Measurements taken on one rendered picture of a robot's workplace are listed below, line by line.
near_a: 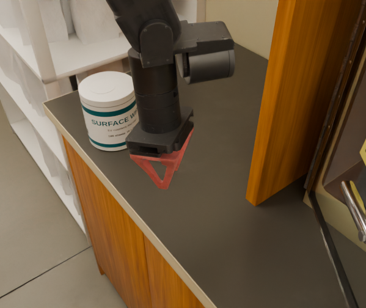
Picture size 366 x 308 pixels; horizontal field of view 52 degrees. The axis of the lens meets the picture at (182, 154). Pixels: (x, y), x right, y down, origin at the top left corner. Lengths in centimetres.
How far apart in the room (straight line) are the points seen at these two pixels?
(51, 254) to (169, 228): 124
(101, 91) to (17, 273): 124
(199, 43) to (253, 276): 43
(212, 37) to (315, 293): 47
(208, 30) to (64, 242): 162
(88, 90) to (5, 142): 180
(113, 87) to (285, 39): 44
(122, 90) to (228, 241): 40
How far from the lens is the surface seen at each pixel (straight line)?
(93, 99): 86
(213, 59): 47
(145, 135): 50
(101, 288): 180
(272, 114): 66
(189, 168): 88
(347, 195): 51
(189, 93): 113
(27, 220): 212
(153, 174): 54
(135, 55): 46
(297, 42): 61
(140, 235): 95
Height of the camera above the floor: 155
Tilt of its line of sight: 42 degrees down
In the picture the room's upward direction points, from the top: straight up
